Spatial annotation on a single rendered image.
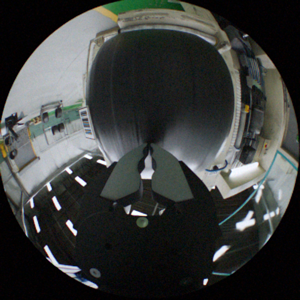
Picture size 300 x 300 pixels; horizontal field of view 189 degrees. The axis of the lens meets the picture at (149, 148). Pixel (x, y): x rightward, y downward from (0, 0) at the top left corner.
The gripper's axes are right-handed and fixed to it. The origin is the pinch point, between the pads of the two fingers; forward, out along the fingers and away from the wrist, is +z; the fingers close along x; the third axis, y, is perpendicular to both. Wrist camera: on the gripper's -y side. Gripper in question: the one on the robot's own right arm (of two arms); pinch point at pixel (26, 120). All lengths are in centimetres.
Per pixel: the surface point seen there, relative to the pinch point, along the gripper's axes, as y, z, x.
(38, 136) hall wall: 90, 430, 905
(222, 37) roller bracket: 1, -10, -110
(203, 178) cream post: -65, 0, -105
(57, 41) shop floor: 108, 39, 5
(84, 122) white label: -25, -15, -68
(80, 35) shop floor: 104, 56, -22
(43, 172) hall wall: -241, 327, 1008
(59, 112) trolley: 90, 315, 321
